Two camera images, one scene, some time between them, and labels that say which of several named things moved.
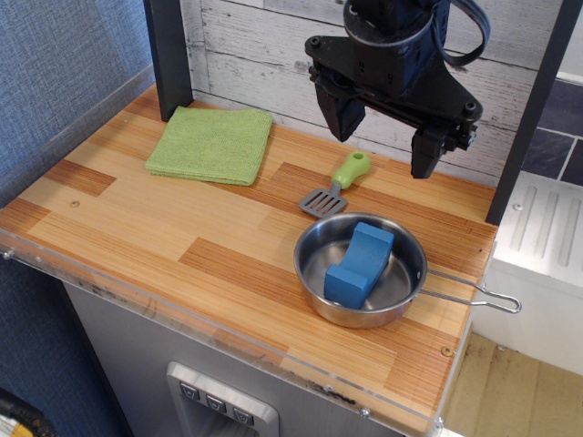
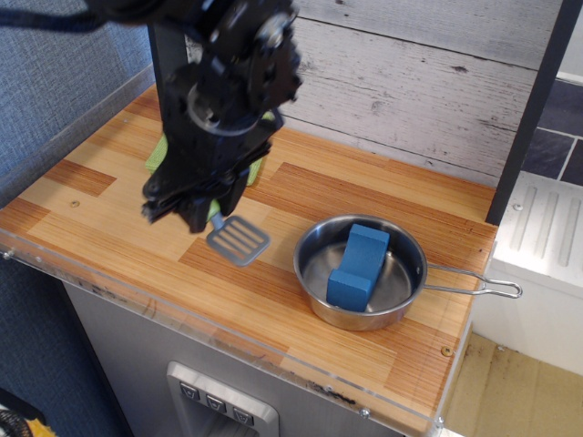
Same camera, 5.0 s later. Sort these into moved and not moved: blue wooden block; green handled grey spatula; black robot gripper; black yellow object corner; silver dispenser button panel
Moved: green handled grey spatula; black robot gripper
Not moved: black yellow object corner; blue wooden block; silver dispenser button panel
